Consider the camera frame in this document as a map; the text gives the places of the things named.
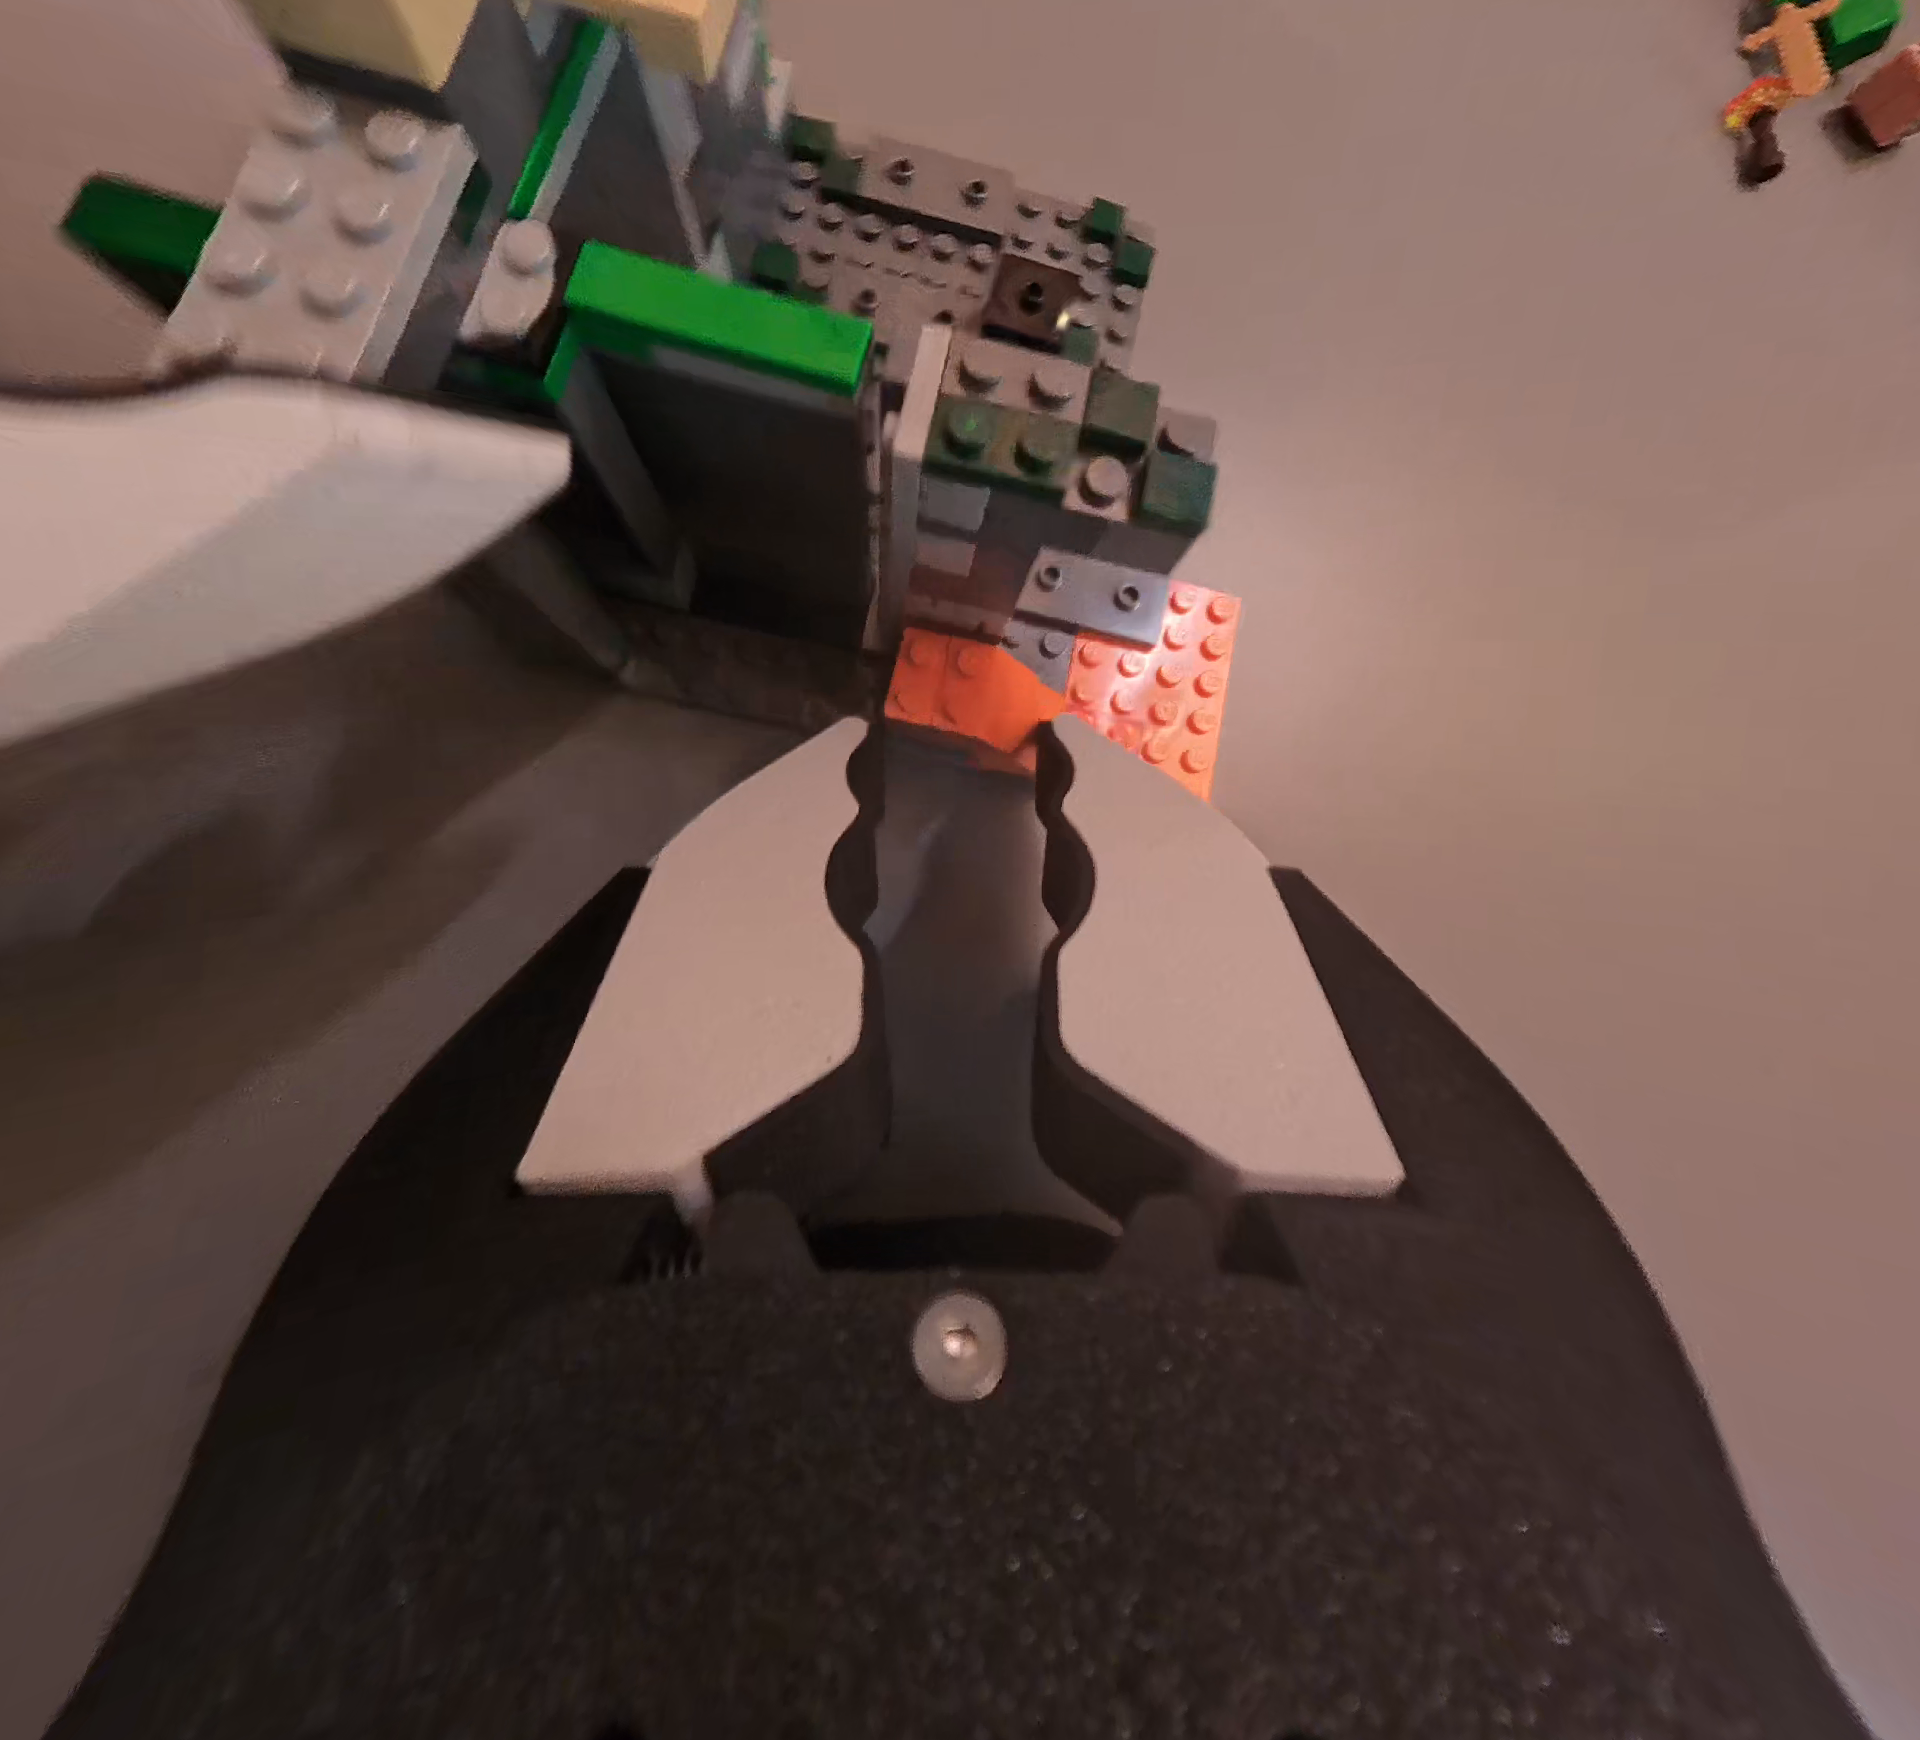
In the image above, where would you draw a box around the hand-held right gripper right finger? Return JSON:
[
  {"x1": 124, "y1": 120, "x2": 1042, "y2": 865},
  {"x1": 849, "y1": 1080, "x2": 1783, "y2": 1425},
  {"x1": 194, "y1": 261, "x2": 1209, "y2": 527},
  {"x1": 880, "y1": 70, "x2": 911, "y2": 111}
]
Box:
[{"x1": 1035, "y1": 716, "x2": 1409, "y2": 1249}]

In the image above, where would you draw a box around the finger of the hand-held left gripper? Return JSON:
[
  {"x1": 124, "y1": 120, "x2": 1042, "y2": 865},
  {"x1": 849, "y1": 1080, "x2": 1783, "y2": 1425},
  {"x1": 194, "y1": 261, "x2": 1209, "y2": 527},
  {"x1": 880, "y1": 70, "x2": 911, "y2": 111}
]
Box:
[{"x1": 0, "y1": 374, "x2": 577, "y2": 757}]

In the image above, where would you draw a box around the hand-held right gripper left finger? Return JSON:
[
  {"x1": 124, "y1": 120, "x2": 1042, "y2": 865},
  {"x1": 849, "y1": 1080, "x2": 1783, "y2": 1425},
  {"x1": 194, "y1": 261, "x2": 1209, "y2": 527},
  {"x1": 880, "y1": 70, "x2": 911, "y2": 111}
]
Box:
[{"x1": 514, "y1": 716, "x2": 902, "y2": 1249}]

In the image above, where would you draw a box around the grey tan lego building model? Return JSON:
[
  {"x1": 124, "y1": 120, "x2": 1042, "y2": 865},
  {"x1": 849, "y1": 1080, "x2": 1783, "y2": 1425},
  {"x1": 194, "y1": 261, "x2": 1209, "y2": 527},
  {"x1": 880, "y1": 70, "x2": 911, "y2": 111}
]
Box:
[{"x1": 61, "y1": 0, "x2": 1249, "y2": 804}]

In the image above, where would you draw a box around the grey desk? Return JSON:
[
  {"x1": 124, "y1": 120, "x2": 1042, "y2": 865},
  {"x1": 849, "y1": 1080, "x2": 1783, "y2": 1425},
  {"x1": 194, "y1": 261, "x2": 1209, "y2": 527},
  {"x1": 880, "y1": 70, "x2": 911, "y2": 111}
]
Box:
[{"x1": 0, "y1": 0, "x2": 1920, "y2": 1740}]

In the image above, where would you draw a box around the lego torch piece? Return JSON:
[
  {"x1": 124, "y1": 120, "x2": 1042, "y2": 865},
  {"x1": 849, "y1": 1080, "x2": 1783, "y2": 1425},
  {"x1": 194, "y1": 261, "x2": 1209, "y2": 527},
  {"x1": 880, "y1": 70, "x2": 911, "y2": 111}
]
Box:
[{"x1": 1718, "y1": 75, "x2": 1798, "y2": 191}]

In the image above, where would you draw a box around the brown lego block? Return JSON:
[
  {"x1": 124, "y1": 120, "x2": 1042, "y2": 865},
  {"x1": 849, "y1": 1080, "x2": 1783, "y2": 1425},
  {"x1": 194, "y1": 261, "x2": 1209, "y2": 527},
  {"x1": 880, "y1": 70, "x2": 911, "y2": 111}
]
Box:
[{"x1": 1842, "y1": 45, "x2": 1920, "y2": 156}]

